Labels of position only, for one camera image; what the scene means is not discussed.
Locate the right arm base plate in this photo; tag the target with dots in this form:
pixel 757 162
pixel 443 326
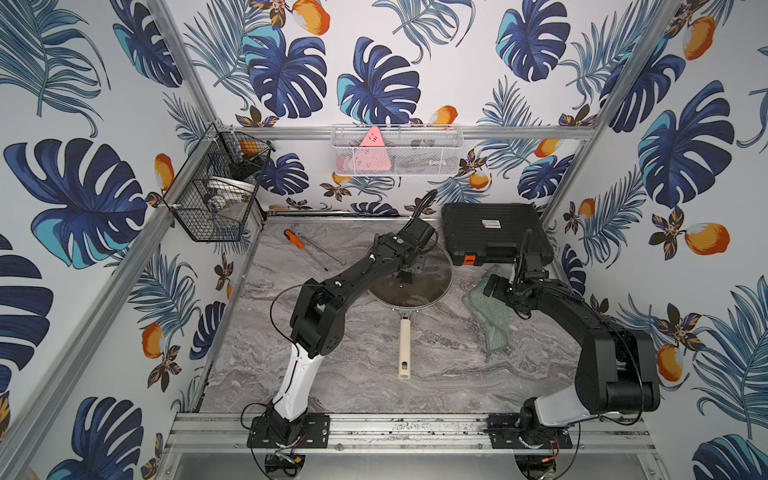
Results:
pixel 523 431

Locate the aluminium front rail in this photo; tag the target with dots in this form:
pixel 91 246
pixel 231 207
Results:
pixel 405 433

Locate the glass pot lid black knob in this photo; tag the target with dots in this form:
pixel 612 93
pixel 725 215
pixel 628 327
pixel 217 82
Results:
pixel 429 287

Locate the green waffle cloth checkered trim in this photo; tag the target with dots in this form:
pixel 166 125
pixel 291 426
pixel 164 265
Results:
pixel 492 315

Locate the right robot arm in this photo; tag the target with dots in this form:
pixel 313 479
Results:
pixel 616 370

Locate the orange handled screwdriver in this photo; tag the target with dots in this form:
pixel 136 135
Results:
pixel 309 247

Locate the black plastic tool case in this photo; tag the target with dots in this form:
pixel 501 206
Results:
pixel 479 233

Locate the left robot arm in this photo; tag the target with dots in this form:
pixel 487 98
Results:
pixel 319 316

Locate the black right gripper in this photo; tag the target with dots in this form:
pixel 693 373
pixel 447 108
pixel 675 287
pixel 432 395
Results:
pixel 497 291

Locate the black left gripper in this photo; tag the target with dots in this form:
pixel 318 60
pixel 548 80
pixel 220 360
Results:
pixel 407 264

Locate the white mesh wall basket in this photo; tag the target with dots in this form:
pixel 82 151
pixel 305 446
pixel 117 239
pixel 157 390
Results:
pixel 415 150

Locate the frying pan cream handle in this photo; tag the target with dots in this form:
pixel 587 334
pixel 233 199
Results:
pixel 404 366

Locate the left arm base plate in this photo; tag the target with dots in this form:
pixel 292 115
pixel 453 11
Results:
pixel 271 431

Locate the pink triangular item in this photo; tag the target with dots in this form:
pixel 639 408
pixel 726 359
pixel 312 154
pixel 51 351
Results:
pixel 371 155

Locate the black wire basket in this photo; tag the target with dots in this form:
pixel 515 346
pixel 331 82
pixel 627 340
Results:
pixel 219 185

